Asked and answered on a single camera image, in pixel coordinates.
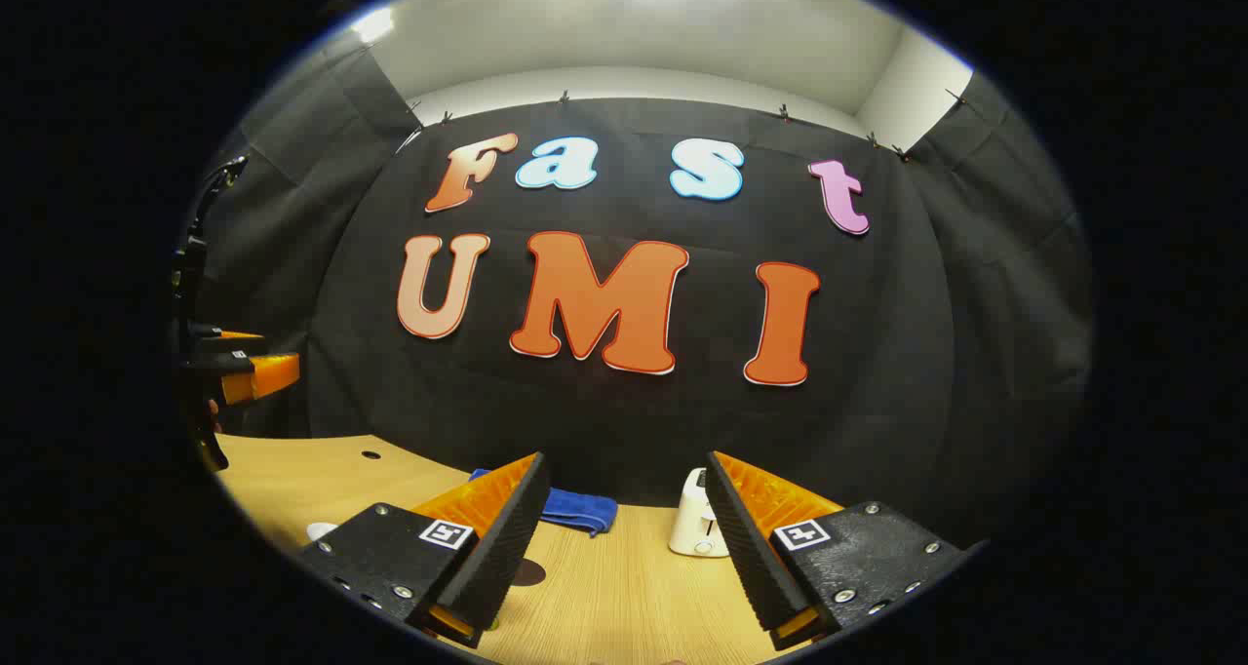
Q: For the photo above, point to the blue folded towel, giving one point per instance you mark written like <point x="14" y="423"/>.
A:
<point x="580" y="509"/>

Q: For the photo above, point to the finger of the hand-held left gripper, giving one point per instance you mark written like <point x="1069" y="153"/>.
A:
<point x="229" y="365"/>
<point x="219" y="338"/>

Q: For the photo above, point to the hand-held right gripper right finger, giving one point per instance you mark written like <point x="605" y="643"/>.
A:
<point x="751" y="558"/>

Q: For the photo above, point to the white toaster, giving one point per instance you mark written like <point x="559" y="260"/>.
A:
<point x="694" y="533"/>

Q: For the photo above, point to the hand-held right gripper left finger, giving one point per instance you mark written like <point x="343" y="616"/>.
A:
<point x="502" y="548"/>

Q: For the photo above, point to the white teacup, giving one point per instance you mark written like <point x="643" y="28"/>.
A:
<point x="322" y="529"/>

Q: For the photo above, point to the dark round coaster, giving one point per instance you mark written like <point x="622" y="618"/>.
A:
<point x="531" y="574"/>

